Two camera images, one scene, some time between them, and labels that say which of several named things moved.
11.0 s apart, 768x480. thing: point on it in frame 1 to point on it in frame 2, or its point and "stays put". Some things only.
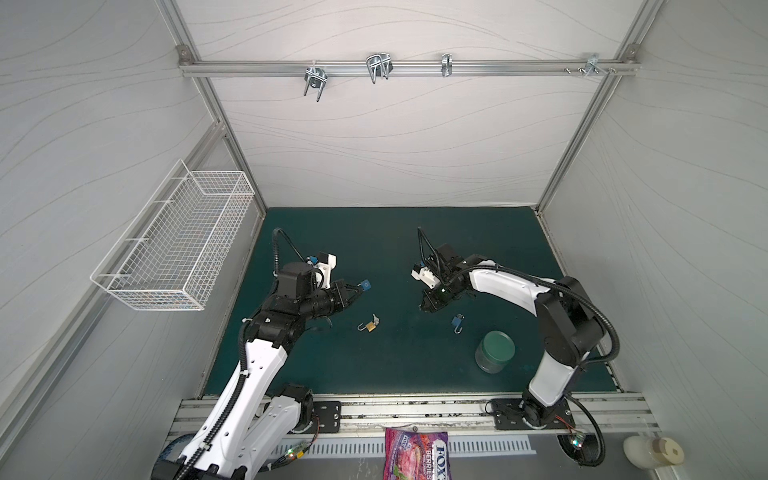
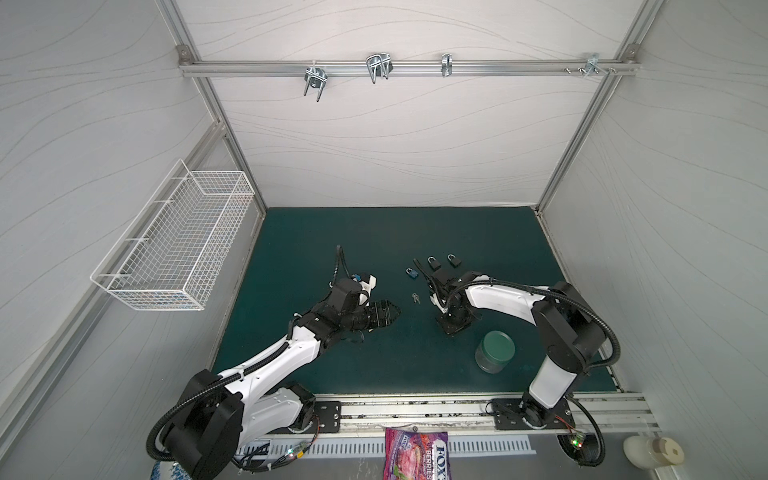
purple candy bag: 416,455 stays put
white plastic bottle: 652,453 stays put
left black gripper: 340,301 to 382,314
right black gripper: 438,294 to 443,293
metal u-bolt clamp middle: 379,65 stays put
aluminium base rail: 461,413 stays put
